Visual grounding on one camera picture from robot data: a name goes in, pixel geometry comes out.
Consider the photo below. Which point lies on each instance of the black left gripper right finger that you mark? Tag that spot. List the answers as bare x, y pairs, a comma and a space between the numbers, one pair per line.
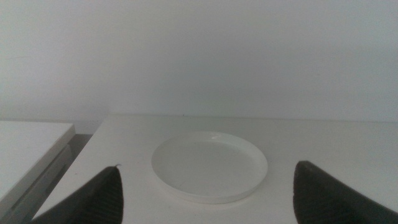
323, 199

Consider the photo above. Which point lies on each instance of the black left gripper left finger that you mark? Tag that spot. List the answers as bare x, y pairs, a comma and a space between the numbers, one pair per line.
99, 199

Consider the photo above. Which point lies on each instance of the white shallow bowl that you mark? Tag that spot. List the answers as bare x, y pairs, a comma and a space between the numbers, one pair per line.
208, 169

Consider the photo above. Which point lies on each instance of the white side cabinet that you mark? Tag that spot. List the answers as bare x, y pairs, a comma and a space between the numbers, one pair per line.
25, 149

